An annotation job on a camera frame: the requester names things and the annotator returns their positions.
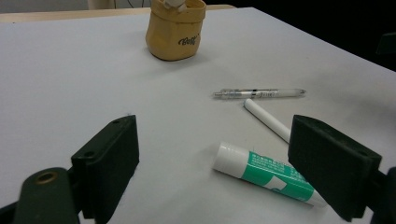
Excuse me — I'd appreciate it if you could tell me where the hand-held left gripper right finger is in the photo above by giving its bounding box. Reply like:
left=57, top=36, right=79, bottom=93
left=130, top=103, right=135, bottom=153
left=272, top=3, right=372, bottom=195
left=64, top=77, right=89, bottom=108
left=287, top=114, right=383, bottom=223

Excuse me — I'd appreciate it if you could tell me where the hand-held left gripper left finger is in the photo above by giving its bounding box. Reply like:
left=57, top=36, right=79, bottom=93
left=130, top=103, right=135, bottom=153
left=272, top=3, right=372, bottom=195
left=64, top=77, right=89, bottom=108
left=70, top=114, right=140, bottom=224

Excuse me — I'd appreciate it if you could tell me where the green and white glue stick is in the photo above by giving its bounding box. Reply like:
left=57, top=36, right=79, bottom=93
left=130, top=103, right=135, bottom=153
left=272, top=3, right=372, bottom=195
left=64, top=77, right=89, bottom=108
left=212, top=141, right=328, bottom=208

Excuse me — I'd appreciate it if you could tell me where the white pen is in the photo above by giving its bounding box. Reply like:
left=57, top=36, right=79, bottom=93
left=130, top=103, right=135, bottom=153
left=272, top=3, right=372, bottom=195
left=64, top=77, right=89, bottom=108
left=243, top=98, right=292, bottom=144

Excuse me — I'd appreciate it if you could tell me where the clear ballpoint pen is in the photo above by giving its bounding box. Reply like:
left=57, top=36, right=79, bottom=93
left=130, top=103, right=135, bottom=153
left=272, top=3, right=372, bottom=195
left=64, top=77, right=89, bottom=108
left=212, top=88, right=307, bottom=100

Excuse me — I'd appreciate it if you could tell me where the tan fabric pen holder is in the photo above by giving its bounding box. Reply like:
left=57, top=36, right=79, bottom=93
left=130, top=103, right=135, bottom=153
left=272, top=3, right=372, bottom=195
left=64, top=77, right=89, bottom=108
left=145, top=0, right=207, bottom=62

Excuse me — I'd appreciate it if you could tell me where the white board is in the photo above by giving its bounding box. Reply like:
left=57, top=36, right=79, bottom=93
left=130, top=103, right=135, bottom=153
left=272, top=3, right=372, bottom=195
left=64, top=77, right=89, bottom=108
left=0, top=7, right=396, bottom=224

